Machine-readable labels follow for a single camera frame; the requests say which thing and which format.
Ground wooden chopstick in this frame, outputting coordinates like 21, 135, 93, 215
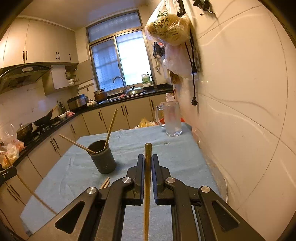
144, 143, 152, 241
59, 134, 95, 154
100, 177, 110, 189
5, 154, 57, 215
104, 108, 118, 148

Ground silver kitchen faucet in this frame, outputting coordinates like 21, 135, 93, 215
112, 76, 127, 91

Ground beige upper kitchen cabinets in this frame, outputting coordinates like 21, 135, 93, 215
1, 18, 78, 68

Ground kitchen window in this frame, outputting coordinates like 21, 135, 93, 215
86, 9, 154, 92

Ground plastic bag on counter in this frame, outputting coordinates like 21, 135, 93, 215
1, 124, 25, 169

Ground dark green utensil holder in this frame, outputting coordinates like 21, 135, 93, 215
88, 140, 116, 174

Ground dark cooking pot with lid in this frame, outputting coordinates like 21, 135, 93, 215
16, 123, 33, 142

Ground blue terry table cloth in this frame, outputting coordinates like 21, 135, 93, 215
21, 124, 218, 234

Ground black wok on stove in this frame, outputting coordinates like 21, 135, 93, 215
33, 105, 58, 127

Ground clear glass pitcher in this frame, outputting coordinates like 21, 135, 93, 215
155, 101, 182, 137

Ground brown pot by sink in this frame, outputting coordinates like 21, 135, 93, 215
94, 89, 107, 103

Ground black range hood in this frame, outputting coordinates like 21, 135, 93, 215
1, 64, 51, 93

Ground green detergent bottle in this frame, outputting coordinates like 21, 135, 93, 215
142, 72, 153, 87

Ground hanging plastic bag of food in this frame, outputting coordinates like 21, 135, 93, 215
144, 1, 190, 46

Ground black power cable plug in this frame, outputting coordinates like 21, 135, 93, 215
185, 35, 198, 106

